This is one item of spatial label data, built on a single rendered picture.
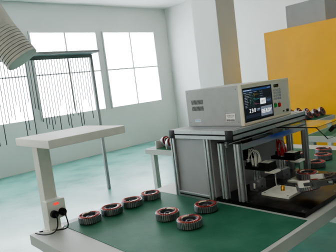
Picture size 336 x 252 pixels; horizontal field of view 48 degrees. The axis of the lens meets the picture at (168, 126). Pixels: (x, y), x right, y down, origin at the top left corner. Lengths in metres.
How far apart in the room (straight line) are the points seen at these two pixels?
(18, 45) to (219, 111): 1.02
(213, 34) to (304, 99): 1.66
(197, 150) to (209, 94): 0.31
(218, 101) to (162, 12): 8.35
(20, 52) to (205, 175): 1.07
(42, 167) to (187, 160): 0.74
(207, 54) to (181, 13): 3.87
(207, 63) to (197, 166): 4.21
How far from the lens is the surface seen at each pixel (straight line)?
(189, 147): 2.01
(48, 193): 1.88
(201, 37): 6.18
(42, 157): 1.85
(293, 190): 1.96
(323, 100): 5.65
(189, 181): 2.08
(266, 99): 2.06
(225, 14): 6.15
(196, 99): 2.10
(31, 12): 8.31
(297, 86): 5.81
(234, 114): 1.94
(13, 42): 1.91
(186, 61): 9.73
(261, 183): 2.03
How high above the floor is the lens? 1.36
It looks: 6 degrees down
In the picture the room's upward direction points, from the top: 7 degrees counter-clockwise
